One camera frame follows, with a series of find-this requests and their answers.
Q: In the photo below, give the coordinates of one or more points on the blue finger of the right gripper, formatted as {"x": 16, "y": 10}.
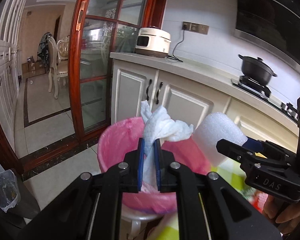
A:
{"x": 253, "y": 145}

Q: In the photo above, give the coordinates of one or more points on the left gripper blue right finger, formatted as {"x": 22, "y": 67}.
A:
{"x": 157, "y": 150}

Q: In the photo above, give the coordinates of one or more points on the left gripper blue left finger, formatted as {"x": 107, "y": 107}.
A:
{"x": 140, "y": 153}

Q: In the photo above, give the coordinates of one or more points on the white paper towel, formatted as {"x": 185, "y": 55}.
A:
{"x": 159, "y": 125}

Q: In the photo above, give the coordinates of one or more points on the white foam sleeve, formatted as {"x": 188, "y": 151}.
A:
{"x": 212, "y": 129}

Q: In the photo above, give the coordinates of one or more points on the white lower kitchen cabinets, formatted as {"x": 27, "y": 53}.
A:
{"x": 190, "y": 95}

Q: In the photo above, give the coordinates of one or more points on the person's right hand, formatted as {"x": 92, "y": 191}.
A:
{"x": 287, "y": 219}

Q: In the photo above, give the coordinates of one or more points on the green white checkered tablecloth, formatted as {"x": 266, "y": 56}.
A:
{"x": 167, "y": 227}

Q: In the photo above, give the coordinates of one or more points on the black gas stove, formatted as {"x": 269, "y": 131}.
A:
{"x": 263, "y": 93}

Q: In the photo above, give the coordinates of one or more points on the black cooking pot with lid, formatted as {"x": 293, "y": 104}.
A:
{"x": 256, "y": 69}

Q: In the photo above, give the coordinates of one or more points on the white electric rice cooker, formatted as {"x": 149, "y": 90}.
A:
{"x": 153, "y": 42}

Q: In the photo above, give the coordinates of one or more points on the white dining chair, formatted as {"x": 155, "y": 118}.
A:
{"x": 58, "y": 63}

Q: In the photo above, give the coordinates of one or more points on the black range hood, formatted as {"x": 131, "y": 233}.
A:
{"x": 273, "y": 25}

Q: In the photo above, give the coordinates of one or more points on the clear plastic bag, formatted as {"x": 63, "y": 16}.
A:
{"x": 9, "y": 191}

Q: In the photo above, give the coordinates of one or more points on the red wooden glass sliding door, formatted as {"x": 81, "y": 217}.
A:
{"x": 46, "y": 127}

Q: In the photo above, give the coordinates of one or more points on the gold wall power outlet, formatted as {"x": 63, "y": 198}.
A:
{"x": 196, "y": 28}

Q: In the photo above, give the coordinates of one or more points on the white tall wall cabinets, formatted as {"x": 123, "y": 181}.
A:
{"x": 10, "y": 64}

